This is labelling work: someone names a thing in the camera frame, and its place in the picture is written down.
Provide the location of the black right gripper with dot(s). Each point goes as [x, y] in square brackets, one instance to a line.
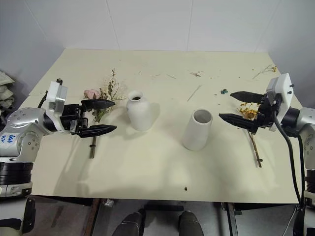
[265, 114]

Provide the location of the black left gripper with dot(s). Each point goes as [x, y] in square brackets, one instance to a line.
[72, 118]

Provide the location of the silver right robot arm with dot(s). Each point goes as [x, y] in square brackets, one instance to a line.
[304, 127]

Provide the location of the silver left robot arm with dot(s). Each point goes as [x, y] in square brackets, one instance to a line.
[23, 127]

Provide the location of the white narrow-neck ceramic vase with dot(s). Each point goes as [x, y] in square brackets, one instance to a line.
[138, 110]

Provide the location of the white tapered ceramic vase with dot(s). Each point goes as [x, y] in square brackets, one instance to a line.
[198, 130]

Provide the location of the yellow dried flower bouquet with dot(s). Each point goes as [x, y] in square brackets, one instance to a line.
[249, 115]

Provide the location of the pink dried flower bouquet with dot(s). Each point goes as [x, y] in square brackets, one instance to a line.
[103, 98]

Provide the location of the small yellow flower sprig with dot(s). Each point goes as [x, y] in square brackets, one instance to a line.
[267, 70]

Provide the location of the thin dry stem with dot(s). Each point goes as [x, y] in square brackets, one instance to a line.
[194, 93]

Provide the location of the small dried twig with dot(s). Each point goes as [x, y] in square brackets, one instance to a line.
[197, 73]

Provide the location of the stack of egg cartons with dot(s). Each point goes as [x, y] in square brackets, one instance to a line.
[7, 91]

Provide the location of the dark rounded robot foot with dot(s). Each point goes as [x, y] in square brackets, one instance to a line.
[129, 225]
[190, 223]

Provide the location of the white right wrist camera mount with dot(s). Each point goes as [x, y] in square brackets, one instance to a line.
[280, 92]

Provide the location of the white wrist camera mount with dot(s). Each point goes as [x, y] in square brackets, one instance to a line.
[280, 92]
[56, 97]

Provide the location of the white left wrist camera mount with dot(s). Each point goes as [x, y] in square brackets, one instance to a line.
[56, 97]

